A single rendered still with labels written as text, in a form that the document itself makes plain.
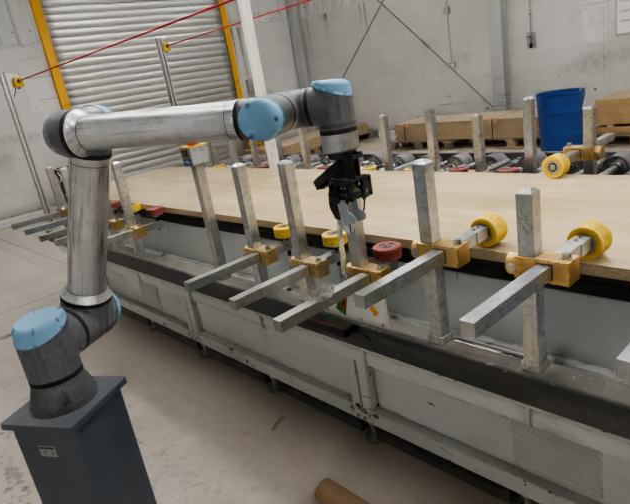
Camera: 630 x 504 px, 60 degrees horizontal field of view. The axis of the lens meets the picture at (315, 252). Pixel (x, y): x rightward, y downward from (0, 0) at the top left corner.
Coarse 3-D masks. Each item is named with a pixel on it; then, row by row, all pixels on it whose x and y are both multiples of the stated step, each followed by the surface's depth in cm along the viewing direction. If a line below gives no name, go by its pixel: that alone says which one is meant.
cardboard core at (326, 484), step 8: (328, 480) 188; (320, 488) 186; (328, 488) 184; (336, 488) 183; (344, 488) 184; (320, 496) 185; (328, 496) 182; (336, 496) 180; (344, 496) 179; (352, 496) 179
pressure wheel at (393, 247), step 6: (378, 246) 155; (384, 246) 153; (390, 246) 153; (396, 246) 151; (378, 252) 151; (384, 252) 150; (390, 252) 150; (396, 252) 151; (378, 258) 152; (384, 258) 151; (390, 258) 150; (396, 258) 151
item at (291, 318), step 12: (384, 264) 153; (396, 264) 155; (360, 276) 147; (336, 288) 142; (348, 288) 143; (360, 288) 146; (324, 300) 138; (336, 300) 141; (288, 312) 133; (300, 312) 133; (312, 312) 135; (276, 324) 130; (288, 324) 130
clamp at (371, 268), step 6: (348, 264) 155; (372, 264) 152; (348, 270) 154; (354, 270) 152; (360, 270) 150; (366, 270) 148; (372, 270) 147; (378, 270) 147; (384, 270) 146; (390, 270) 148; (372, 276) 147; (378, 276) 146; (372, 282) 148
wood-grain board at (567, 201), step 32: (128, 192) 328; (160, 192) 309; (192, 192) 291; (224, 192) 276; (256, 192) 262; (320, 192) 238; (384, 192) 218; (448, 192) 201; (480, 192) 193; (512, 192) 186; (544, 192) 180; (576, 192) 174; (608, 192) 168; (320, 224) 188; (384, 224) 176; (416, 224) 170; (448, 224) 164; (512, 224) 155; (544, 224) 150; (576, 224) 146; (608, 224) 142; (480, 256) 141; (608, 256) 123
